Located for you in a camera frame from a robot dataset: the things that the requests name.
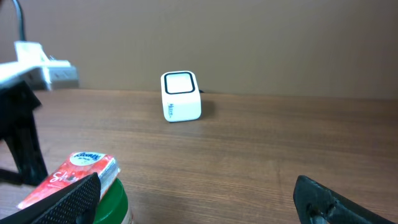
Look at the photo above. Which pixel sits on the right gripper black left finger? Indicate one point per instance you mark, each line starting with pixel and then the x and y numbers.
pixel 74 204

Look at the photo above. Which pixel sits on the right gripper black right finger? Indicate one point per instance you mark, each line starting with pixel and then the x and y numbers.
pixel 316 203

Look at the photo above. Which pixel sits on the green lid jar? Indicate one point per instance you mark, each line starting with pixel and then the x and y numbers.
pixel 114 207

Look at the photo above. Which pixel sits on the white barcode scanner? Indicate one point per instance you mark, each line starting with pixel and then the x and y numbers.
pixel 181 100

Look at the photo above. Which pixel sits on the red tissue pack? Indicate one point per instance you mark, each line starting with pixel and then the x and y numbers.
pixel 75 168

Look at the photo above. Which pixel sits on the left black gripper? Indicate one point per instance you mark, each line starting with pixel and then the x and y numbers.
pixel 18 130

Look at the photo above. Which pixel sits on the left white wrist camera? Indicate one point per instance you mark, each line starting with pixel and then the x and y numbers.
pixel 38 70

